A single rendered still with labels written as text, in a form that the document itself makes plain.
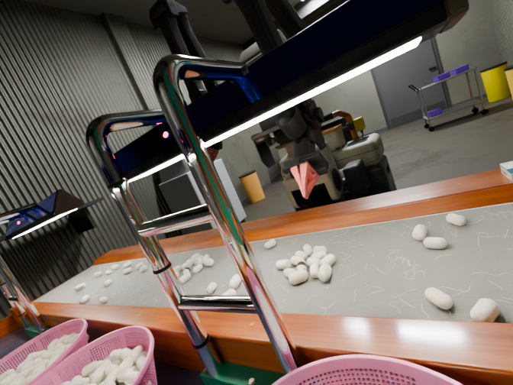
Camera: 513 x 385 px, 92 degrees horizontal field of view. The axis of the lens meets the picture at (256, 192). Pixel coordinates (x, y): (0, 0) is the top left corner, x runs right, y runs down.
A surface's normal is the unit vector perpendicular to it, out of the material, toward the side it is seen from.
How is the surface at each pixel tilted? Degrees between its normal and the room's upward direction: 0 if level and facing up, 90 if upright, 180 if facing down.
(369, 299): 0
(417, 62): 90
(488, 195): 45
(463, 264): 0
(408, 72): 90
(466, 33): 90
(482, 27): 90
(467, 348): 0
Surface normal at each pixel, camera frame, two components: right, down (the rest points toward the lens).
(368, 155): -0.49, 0.36
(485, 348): -0.38, -0.91
